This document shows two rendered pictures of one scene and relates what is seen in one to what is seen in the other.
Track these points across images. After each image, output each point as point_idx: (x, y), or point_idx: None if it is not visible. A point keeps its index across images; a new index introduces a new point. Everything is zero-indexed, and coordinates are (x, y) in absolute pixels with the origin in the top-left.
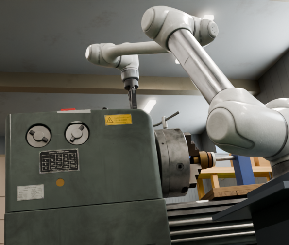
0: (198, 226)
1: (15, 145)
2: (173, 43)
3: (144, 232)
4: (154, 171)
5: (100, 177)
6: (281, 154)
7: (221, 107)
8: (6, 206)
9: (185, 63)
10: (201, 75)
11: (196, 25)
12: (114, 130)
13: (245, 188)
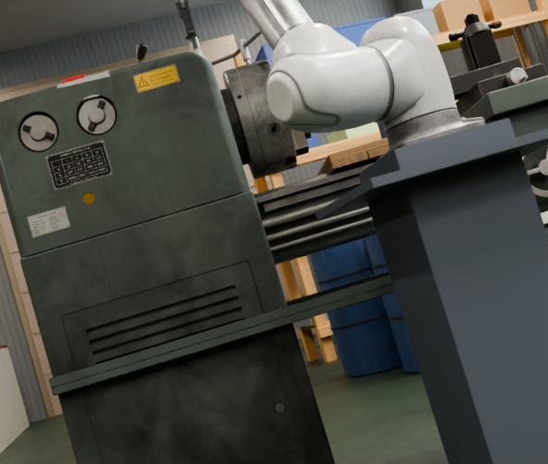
0: (316, 217)
1: (6, 155)
2: None
3: (228, 247)
4: (228, 151)
5: (146, 178)
6: (392, 116)
7: (280, 70)
8: (19, 249)
9: None
10: (256, 5)
11: None
12: (154, 98)
13: (380, 145)
